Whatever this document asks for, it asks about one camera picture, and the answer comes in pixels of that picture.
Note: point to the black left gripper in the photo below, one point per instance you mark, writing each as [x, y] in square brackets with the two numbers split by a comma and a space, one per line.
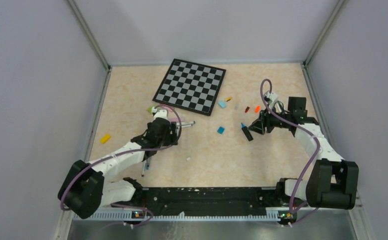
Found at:
[171, 137]

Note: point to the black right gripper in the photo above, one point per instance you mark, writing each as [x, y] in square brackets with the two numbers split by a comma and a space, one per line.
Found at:
[258, 126]

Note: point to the blue cap of highlighter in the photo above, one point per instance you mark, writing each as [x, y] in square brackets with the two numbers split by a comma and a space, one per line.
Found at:
[220, 130]

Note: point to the light blue highlighter cap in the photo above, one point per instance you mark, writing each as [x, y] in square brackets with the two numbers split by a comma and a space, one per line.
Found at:
[222, 104]

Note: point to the black highlighter blue cap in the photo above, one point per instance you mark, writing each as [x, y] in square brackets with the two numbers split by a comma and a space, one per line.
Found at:
[246, 132]

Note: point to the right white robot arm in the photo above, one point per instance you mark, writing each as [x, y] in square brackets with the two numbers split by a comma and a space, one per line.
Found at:
[327, 180]

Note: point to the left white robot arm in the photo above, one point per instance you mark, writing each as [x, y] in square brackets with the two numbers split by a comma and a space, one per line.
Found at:
[87, 185]

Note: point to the yellow highlighter cap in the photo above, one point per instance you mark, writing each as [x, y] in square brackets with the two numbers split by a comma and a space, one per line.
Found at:
[105, 138]

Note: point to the black grey chessboard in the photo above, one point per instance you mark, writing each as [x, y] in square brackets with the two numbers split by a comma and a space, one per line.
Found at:
[190, 86]

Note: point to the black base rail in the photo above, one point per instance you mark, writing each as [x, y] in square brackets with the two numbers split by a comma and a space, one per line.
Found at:
[255, 196]

